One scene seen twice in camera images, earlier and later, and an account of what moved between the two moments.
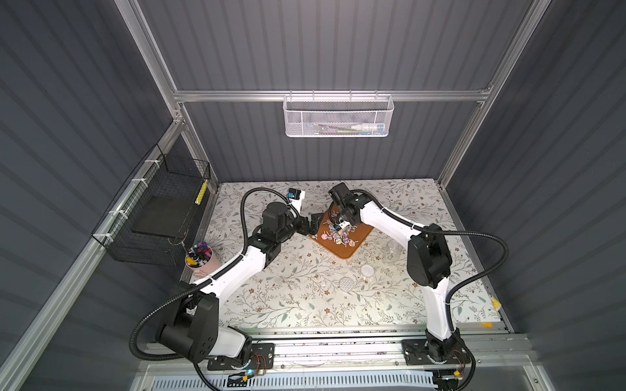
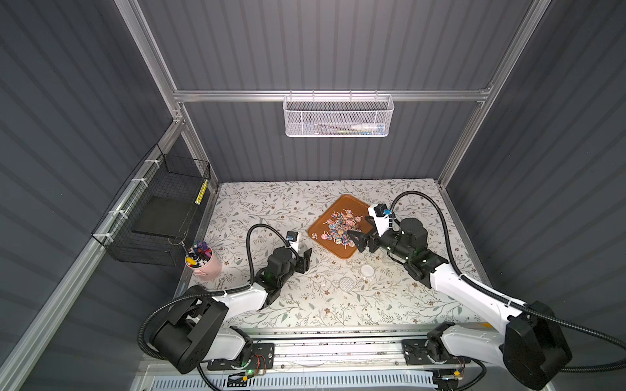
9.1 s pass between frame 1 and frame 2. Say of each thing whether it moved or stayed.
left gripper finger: moved
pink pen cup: stayed
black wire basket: stayed
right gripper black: moved
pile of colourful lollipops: stayed
